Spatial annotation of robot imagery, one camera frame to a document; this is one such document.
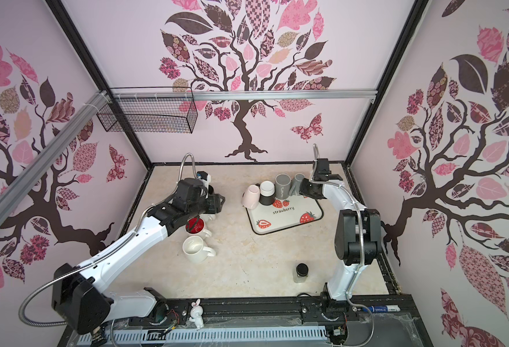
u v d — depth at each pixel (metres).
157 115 1.22
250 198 0.97
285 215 0.98
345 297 0.61
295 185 1.00
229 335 0.70
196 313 0.71
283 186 0.99
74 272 0.40
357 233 0.49
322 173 0.75
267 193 0.97
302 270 0.73
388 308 0.74
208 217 0.71
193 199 0.61
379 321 0.72
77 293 0.38
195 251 0.80
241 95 0.93
